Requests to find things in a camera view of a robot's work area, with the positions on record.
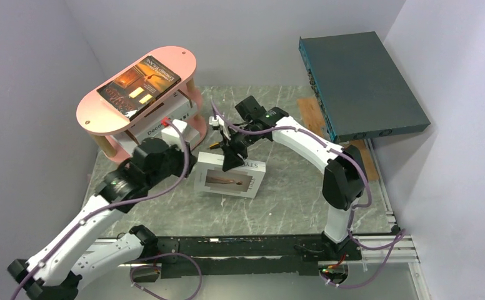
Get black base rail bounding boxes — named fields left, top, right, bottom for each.
left=136, top=234, right=362, bottom=279

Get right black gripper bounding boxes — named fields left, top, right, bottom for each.
left=220, top=122, right=259, bottom=172

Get dark teal flat box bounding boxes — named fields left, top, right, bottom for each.
left=298, top=31, right=431, bottom=143

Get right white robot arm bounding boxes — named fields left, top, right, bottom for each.
left=209, top=96, right=369, bottom=259

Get white Decorate Furniture book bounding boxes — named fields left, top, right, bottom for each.
left=124, top=92, right=194, bottom=144

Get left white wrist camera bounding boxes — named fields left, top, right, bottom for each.
left=161, top=119, right=200, bottom=148

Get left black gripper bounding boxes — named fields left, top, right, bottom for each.
left=146, top=138, right=198, bottom=189

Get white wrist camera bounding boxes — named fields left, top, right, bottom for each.
left=208, top=116, right=231, bottom=140
left=161, top=119, right=200, bottom=148

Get pink three-tier shelf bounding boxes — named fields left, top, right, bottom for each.
left=76, top=46, right=207, bottom=158

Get brown wooden board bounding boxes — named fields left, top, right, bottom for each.
left=297, top=97, right=380, bottom=182

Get small yellow black object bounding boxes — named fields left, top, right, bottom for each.
left=209, top=142, right=221, bottom=150

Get white Insoia travel book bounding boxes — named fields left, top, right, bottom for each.
left=107, top=104, right=198, bottom=163

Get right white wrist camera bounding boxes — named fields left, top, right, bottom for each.
left=208, top=116, right=231, bottom=140

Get dark orange Edward Tulane novel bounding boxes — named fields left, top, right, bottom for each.
left=97, top=55, right=181, bottom=121

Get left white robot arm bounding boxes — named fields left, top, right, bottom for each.
left=7, top=138, right=196, bottom=299

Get white fashion cover magazine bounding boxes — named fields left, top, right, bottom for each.
left=194, top=152, right=266, bottom=198

